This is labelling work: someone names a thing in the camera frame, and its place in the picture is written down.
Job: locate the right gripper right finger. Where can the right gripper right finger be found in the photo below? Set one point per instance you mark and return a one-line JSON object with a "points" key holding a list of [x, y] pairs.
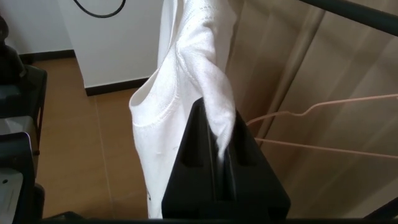
{"points": [[248, 180]]}

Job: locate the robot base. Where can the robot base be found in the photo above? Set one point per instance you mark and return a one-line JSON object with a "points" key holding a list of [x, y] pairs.
{"points": [[15, 149]]}

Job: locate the pink clothes hanger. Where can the pink clothes hanger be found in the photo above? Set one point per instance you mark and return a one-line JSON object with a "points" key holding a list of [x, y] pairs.
{"points": [[326, 148]]}

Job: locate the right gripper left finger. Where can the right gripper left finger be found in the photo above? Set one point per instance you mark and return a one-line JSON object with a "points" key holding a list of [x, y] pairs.
{"points": [[189, 180]]}

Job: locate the white printed shirt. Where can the white printed shirt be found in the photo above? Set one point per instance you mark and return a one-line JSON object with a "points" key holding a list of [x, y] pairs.
{"points": [[186, 62]]}

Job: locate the beige curtain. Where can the beige curtain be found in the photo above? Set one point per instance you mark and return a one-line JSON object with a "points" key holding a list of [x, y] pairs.
{"points": [[342, 77]]}

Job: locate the black clothes rack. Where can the black clothes rack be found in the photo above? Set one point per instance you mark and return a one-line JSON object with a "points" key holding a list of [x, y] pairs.
{"points": [[357, 12]]}

